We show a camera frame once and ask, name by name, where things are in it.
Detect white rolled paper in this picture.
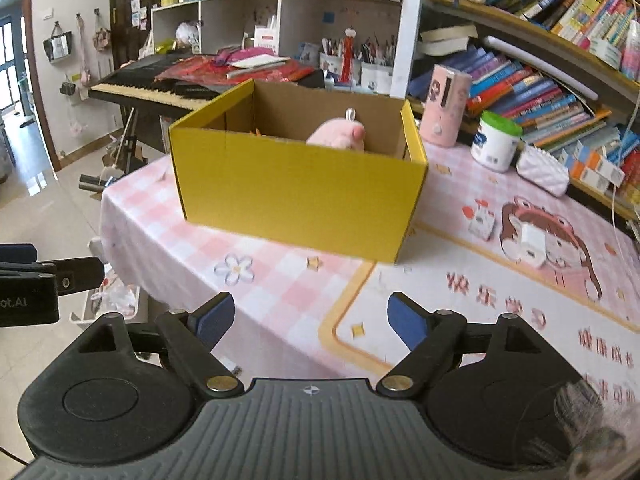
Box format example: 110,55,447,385
482,35,599,102

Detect piano stand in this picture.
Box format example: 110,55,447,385
79,105,152,192

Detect white plastic bag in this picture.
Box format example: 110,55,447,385
174,20,201,47

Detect pink dispenser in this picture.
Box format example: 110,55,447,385
418,63,474,149

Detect pink checked tablecloth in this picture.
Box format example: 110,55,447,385
99,129,640,411

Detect white quilted pouch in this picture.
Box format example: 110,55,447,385
514,143,571,197

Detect red cloth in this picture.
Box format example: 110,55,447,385
154,54,322,87

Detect white pen holder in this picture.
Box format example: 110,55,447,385
319,52,346,79
360,62,394,94

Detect yellow cardboard box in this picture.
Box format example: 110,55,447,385
168,78,430,265

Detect white shelf unit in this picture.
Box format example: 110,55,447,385
150,0,427,102

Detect white notebook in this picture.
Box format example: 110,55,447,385
231,54,287,69

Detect white box red stripe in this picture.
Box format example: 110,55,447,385
253,25,279,56

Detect grey hanging tote bag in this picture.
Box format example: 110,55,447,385
42,21,74,64

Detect pink pig plush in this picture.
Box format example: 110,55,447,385
305,107,367,154

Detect black piano keyboard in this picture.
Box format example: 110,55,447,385
87,55,327,112

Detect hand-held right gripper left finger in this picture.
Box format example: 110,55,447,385
54,291,246,402

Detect magenta folder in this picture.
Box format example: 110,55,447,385
214,47,262,66

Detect wooden bookshelf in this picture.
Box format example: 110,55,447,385
419,0,640,222

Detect red tassel ornament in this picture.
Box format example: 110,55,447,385
339,29,358,84

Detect pink hanging bag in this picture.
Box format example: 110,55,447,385
92,9,112,54

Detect row of books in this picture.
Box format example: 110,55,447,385
484,0,640,78
407,44,640,202

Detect white charger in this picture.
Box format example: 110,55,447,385
519,223,549,267

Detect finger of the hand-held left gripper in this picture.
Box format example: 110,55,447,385
0,256,106,295
0,243,39,264

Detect thick lying books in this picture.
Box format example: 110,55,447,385
417,24,479,57

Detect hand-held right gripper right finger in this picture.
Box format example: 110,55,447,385
375,291,582,398

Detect white jar green lid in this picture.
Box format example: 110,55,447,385
470,110,524,174

